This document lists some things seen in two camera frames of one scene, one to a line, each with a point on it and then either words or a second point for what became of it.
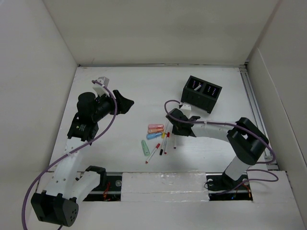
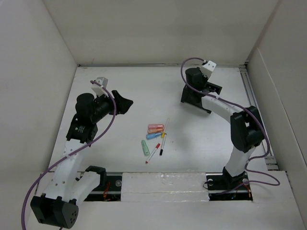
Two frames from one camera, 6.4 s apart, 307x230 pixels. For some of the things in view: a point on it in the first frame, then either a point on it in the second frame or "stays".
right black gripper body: x=176 y=130 -> x=204 y=78
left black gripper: x=123 y=104 stays
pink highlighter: x=155 y=126 stays
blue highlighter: x=153 y=135 stays
